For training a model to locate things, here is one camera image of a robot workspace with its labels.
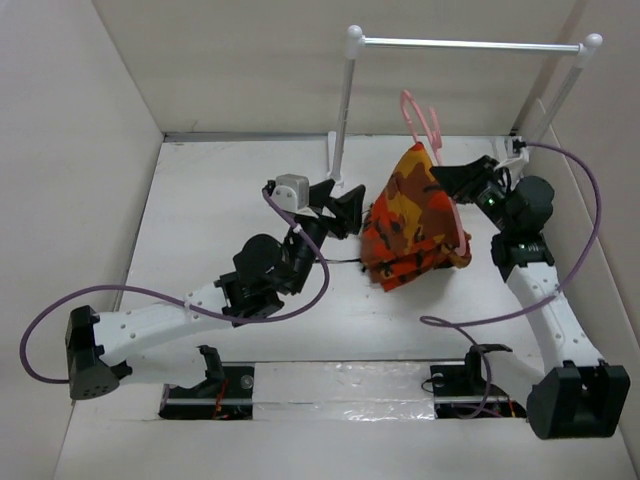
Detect pink plastic clothes hanger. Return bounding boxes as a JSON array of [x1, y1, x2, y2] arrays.
[[400, 90, 469, 257]]

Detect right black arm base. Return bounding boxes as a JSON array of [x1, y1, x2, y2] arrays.
[[421, 344, 527, 419]]

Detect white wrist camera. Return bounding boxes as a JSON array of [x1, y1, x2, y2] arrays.
[[264, 174, 318, 218], [492, 136, 529, 177]]

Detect white metal clothes rack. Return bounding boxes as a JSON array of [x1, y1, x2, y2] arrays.
[[327, 25, 603, 186]]

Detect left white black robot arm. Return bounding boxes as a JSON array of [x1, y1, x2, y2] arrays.
[[65, 174, 366, 401]]

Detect orange camouflage trousers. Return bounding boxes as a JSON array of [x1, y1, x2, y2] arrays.
[[360, 142, 472, 292]]

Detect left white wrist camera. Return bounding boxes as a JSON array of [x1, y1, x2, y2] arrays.
[[264, 174, 318, 218]]

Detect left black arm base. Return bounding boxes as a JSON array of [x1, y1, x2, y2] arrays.
[[158, 345, 255, 421]]

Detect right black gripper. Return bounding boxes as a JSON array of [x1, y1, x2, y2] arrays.
[[431, 154, 515, 234]]

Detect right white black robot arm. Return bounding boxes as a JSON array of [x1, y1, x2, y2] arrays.
[[431, 156, 631, 440]]

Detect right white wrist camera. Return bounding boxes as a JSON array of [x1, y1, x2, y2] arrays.
[[492, 136, 529, 177]]

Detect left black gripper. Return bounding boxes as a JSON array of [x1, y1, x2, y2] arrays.
[[282, 180, 361, 296]]

